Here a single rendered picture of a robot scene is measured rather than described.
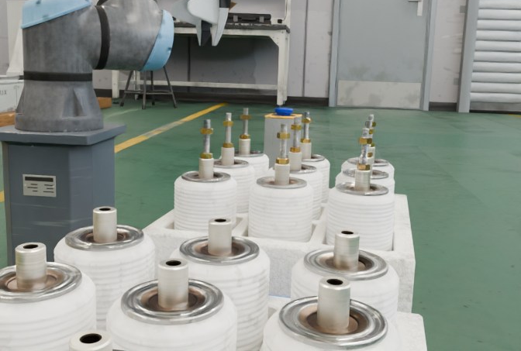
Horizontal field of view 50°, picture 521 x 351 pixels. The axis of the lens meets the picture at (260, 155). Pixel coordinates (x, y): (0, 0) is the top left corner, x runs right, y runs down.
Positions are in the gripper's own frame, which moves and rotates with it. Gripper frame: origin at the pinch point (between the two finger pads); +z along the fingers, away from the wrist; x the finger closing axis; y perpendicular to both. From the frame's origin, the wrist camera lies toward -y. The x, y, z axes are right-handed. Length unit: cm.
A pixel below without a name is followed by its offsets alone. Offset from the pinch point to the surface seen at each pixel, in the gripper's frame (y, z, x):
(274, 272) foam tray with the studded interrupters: -2.8, 32.1, 14.4
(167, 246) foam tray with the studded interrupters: 8.4, 30.1, 3.2
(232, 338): 20, 23, 43
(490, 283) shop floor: -59, 46, 10
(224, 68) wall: -244, 12, -442
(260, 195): -3.1, 22.3, 9.8
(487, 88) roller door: -447, 23, -274
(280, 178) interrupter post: -6.8, 20.2, 9.1
